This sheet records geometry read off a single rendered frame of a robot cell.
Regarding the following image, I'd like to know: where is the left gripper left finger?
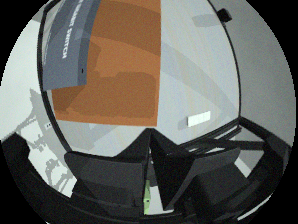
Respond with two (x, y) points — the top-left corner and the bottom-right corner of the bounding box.
(64, 128), (151, 212)

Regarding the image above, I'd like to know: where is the grey network switch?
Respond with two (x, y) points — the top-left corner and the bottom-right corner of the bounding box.
(43, 0), (101, 91)

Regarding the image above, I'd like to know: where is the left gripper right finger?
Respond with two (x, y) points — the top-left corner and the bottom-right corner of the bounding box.
(150, 128), (241, 211)

